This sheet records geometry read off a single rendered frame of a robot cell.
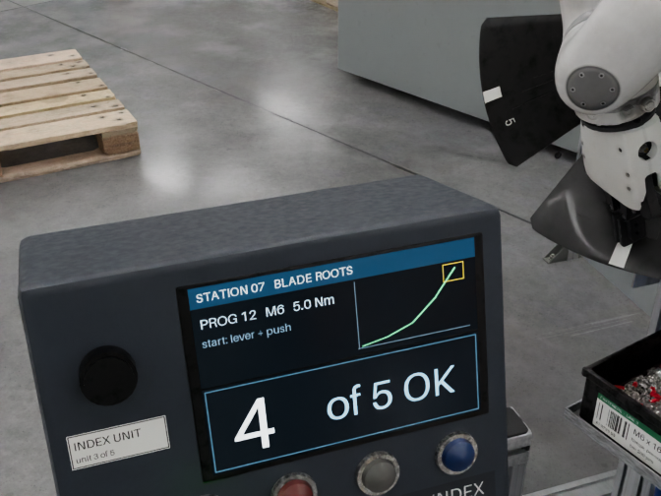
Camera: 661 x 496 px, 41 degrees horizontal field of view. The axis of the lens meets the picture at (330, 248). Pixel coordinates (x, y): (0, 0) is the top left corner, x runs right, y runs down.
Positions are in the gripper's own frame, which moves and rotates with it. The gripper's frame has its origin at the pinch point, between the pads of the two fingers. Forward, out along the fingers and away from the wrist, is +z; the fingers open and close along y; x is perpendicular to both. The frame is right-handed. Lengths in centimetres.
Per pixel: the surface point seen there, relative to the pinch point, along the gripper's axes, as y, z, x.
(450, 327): -35, -31, 33
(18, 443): 102, 73, 105
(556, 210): 8.0, 0.1, 4.5
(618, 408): -13.4, 10.7, 11.7
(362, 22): 297, 92, -58
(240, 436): -36, -32, 46
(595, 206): 5.3, -0.2, 0.9
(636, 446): -16.4, 13.7, 11.8
